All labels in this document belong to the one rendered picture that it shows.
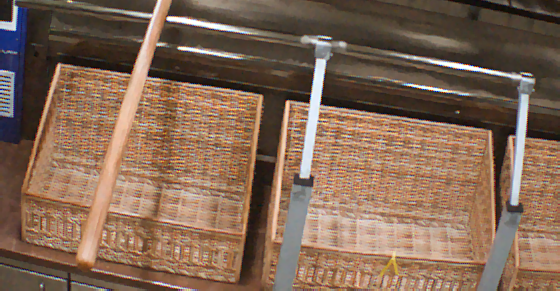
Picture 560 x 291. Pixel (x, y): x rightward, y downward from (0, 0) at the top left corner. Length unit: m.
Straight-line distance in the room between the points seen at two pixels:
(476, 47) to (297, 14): 0.47
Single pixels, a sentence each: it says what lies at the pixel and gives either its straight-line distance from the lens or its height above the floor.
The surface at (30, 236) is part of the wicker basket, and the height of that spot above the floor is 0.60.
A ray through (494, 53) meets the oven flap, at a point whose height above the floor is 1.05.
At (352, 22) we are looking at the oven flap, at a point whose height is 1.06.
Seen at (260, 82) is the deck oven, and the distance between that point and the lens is 3.12.
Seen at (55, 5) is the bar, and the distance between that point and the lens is 2.69.
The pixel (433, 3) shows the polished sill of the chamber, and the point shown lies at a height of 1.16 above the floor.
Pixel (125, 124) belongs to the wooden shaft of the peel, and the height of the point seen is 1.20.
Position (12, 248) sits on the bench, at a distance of 2.85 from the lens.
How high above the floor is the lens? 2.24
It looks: 26 degrees down
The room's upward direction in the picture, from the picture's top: 10 degrees clockwise
